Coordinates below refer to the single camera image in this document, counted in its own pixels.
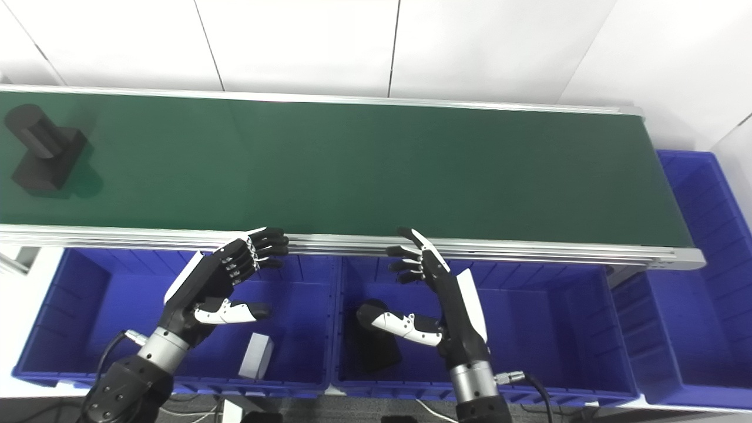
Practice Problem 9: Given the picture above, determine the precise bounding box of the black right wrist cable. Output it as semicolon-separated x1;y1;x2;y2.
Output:
495;370;554;423

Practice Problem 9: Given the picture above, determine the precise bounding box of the aluminium conveyor leg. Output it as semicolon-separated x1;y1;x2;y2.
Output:
0;247;41;277

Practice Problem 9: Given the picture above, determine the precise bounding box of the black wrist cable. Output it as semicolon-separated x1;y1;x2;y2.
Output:
94;330;147;390
495;370;554;423

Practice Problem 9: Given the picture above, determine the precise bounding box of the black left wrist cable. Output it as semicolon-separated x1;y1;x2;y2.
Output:
94;330;147;390

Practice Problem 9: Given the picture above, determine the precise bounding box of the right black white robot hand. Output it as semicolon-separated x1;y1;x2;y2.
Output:
357;227;491;371

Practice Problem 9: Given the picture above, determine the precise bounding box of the white floor cable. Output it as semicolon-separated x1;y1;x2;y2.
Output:
416;399;460;423

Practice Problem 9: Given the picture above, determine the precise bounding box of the blue plastic bin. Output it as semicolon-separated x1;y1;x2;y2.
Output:
332;256;641;407
611;150;752;412
12;247;341;400

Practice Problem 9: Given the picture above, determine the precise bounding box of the black cylinder-on-block part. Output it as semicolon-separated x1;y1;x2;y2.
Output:
4;104;89;192
357;298;404;373

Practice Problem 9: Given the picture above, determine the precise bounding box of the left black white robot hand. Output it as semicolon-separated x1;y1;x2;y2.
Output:
157;227;290;348

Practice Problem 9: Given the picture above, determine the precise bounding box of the green conveyor belt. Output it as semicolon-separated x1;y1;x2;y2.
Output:
0;84;707;271

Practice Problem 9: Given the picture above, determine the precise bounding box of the white rectangular block part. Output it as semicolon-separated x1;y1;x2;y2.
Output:
238;333;274;381

